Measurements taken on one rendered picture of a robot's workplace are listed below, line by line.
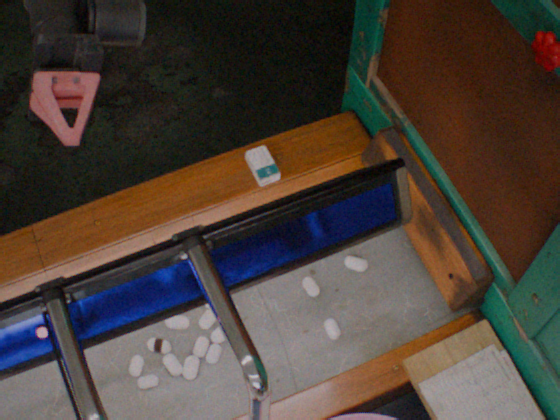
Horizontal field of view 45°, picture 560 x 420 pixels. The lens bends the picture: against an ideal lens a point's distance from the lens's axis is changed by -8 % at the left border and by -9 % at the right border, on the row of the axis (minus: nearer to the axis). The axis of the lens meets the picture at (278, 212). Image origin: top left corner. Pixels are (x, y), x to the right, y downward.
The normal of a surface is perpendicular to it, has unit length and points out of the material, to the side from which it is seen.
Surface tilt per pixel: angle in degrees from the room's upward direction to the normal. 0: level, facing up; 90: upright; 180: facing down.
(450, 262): 66
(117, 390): 0
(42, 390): 0
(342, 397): 0
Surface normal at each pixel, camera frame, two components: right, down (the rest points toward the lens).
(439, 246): -0.82, 0.10
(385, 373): 0.03, -0.53
